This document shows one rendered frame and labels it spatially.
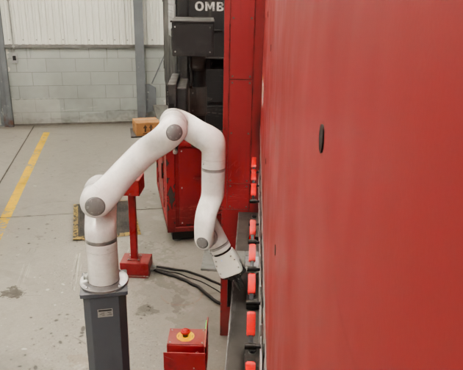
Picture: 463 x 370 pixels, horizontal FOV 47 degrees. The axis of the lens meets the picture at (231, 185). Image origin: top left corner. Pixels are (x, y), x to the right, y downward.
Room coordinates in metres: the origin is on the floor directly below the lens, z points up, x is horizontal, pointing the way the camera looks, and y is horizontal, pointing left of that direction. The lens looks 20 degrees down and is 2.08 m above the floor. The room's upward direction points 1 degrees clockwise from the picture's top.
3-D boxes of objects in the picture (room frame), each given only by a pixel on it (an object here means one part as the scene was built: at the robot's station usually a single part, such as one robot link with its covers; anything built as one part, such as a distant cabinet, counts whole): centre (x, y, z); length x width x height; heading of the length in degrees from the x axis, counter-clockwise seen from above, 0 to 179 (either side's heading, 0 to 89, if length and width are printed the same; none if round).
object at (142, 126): (4.35, 0.72, 1.04); 0.30 x 0.26 x 0.12; 12
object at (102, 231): (1.89, 0.50, 1.30); 0.19 x 0.12 x 0.24; 8
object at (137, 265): (3.75, 0.75, 0.41); 0.25 x 0.20 x 0.83; 88
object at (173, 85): (3.28, 0.33, 1.42); 0.45 x 0.12 x 0.36; 3
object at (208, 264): (2.07, -0.01, 1.00); 0.26 x 0.18 x 0.01; 88
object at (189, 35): (3.34, 0.25, 1.53); 0.51 x 0.25 x 0.85; 3
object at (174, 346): (1.78, 0.16, 0.75); 0.20 x 0.16 x 0.18; 0
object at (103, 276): (1.86, 0.50, 1.09); 0.19 x 0.19 x 0.18
